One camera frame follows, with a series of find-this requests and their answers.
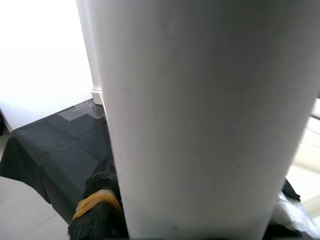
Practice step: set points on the white plastic children table top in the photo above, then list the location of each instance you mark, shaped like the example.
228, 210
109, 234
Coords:
310, 155

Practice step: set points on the clear tape cross patch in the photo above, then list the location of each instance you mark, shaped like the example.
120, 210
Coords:
75, 113

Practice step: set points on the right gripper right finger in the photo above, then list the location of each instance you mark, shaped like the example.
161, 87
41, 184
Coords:
291, 190

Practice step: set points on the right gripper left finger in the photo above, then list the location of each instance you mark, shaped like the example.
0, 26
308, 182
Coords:
100, 225

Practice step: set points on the yellow rubber band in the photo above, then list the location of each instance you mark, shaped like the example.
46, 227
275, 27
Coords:
87, 202

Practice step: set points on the white plastic table leg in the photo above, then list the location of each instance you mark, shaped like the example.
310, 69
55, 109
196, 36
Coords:
200, 112

